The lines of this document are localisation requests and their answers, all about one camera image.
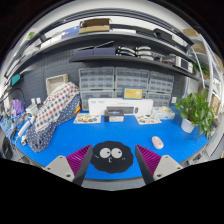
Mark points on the cartoon sticker sheet right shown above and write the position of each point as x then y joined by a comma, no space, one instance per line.
145,119

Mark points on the black round cartoon mouse pad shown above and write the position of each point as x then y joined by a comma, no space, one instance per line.
112,157

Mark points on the blue desk mat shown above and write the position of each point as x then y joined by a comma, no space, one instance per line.
70,137

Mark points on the white tissue pack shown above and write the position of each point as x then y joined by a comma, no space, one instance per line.
163,113

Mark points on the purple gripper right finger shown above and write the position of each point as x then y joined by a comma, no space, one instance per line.
153,166

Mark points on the cartoon sticker sheet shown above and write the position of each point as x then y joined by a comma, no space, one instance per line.
85,118
145,119

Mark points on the grey drawer organiser cabinet middle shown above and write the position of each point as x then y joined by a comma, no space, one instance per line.
128,77

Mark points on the small black box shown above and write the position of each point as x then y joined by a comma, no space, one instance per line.
113,116

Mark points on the green potted plant white pot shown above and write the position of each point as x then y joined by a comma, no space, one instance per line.
195,112

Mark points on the stacked white black headsets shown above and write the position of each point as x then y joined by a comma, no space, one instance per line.
143,52

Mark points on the dark lower wall shelf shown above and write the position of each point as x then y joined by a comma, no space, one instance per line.
132,60

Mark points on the patterned polka dot cloth pile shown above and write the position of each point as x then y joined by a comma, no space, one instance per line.
59,107

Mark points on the yellow card box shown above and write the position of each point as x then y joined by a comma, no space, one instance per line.
132,93

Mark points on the dark blue box on shelf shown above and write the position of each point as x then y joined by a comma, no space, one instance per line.
95,51

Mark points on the grey drawer organiser cabinet right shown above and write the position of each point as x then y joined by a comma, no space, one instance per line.
160,88

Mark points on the cartoon sticker sheet left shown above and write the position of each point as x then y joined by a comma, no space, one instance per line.
85,118

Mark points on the white handheld tool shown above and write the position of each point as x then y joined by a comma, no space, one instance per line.
21,133

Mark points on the white woven basket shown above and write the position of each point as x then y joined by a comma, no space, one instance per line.
53,82

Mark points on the brown cardboard box top shelf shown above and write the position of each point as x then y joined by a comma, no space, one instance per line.
94,25

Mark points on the dark upper wall shelf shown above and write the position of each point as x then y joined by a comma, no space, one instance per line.
28,51

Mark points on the pink computer mouse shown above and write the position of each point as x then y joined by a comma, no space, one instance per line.
157,142

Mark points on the long white keyboard box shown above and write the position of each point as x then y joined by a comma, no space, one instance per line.
97,106

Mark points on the white device on shelf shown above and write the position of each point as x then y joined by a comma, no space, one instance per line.
184,64

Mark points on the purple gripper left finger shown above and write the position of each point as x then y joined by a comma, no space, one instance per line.
73,167

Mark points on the grey drawer organiser cabinet left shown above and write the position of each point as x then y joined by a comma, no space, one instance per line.
95,82

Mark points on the grey drawer organiser cabinet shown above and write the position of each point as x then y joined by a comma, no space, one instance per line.
95,82
160,88
128,77

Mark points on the dark wall shelf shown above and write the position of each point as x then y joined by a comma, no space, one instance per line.
132,60
28,51

